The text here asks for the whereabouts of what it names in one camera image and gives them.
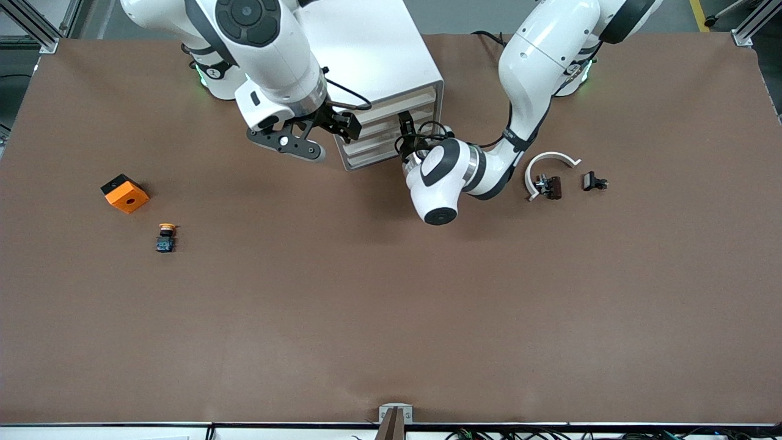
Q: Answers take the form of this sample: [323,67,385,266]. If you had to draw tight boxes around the small dark cylindrical capacitor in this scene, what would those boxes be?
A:
[535,175,563,200]

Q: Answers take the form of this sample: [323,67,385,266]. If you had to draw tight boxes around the grey mount bracket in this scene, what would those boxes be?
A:
[379,403,414,424]

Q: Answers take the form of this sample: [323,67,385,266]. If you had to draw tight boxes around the orange block with hole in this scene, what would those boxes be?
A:
[101,174,150,215]

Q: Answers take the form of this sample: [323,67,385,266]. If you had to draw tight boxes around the black base cable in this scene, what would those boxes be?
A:
[472,29,511,50]

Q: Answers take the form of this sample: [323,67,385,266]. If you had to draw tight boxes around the yellow push button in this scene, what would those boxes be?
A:
[155,223,178,254]

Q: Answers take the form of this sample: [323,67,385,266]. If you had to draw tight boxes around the white drawer cabinet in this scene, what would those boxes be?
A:
[296,0,445,172]

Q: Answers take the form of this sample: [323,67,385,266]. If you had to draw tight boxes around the brown camera post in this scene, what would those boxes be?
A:
[375,408,405,440]

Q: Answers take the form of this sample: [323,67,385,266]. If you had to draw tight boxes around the aluminium frame profile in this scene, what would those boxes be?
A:
[730,0,782,48]
[0,0,62,54]

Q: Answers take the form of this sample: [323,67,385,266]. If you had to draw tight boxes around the black caster stand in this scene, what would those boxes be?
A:
[704,0,758,26]

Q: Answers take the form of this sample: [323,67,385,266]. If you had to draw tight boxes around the white table edge rail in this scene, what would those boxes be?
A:
[0,423,782,440]

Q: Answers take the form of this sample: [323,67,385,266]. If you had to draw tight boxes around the white curved bracket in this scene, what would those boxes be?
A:
[524,152,582,202]

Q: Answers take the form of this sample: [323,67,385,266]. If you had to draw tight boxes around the black cable tangle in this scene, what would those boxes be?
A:
[446,428,782,440]

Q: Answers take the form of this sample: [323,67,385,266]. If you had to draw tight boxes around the cream drawer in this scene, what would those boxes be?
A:
[359,103,437,136]
[345,137,410,169]
[339,116,437,155]
[357,86,438,123]

